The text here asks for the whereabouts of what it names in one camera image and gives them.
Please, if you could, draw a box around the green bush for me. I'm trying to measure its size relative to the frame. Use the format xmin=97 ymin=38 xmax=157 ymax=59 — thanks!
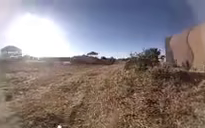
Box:
xmin=124 ymin=47 xmax=166 ymax=70

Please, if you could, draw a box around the building with pitched roof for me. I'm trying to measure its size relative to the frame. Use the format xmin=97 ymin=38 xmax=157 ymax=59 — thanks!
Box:
xmin=0 ymin=45 xmax=23 ymax=60

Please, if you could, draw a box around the low dark mound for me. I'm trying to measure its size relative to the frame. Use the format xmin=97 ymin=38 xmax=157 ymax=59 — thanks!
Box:
xmin=69 ymin=51 xmax=117 ymax=66

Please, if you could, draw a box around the tan concrete wall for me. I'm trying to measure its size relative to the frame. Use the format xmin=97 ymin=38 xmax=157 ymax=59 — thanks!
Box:
xmin=165 ymin=21 xmax=205 ymax=72

